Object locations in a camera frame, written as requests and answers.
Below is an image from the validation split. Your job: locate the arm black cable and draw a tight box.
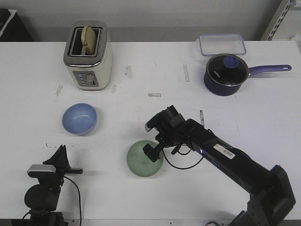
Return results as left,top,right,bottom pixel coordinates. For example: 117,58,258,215
162,145,204,170
63,175,83,226

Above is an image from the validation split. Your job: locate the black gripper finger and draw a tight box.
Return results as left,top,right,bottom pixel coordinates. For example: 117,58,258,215
63,145,71,169
42,145,64,165

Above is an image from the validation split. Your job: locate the green bowl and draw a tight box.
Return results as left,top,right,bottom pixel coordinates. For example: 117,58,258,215
127,140,164,177

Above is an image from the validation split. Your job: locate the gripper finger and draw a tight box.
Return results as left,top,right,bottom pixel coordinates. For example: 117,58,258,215
143,144,163,162

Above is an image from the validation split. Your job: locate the blue bowl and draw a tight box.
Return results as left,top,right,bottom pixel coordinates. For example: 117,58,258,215
62,103,97,136

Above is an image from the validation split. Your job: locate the metal shelf upright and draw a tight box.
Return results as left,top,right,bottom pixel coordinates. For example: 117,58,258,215
260,0,297,41

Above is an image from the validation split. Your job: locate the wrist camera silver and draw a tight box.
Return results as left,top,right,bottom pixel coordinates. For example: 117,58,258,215
27,164,56,178
144,112,164,132

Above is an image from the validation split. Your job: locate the clear plastic container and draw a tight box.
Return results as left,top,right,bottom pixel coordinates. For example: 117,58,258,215
198,34,246,57

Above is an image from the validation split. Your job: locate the toast slice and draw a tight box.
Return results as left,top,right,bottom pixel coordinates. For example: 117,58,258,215
81,25,97,56

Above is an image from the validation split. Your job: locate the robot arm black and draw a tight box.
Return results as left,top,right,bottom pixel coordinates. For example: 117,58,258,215
61,105,301,224
24,145,83,226

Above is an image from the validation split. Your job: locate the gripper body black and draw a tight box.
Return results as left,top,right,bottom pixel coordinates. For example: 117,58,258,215
155,105,185,147
39,166,83,188

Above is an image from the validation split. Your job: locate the purple saucepan with lid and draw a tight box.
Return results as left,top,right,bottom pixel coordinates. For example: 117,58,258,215
204,54,292,96

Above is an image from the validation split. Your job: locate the cream two-slot toaster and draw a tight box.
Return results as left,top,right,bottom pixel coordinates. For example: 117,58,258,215
63,20,113,91

